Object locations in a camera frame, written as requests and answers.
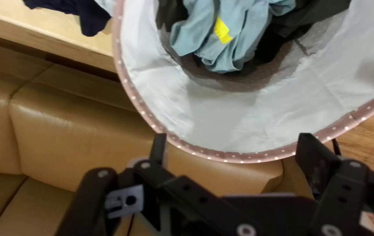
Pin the black garment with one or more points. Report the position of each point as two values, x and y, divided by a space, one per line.
309 13

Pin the navy blue cloth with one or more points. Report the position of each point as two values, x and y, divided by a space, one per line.
90 17

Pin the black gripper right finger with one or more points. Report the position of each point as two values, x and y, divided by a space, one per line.
341 188

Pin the tan leather sofa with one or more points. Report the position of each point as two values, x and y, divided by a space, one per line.
64 122

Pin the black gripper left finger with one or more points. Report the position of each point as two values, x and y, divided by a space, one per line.
92 192

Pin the light blue shirt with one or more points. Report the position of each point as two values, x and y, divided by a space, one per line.
195 34

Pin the white laundry hamper pink rim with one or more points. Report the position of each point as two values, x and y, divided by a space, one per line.
221 122

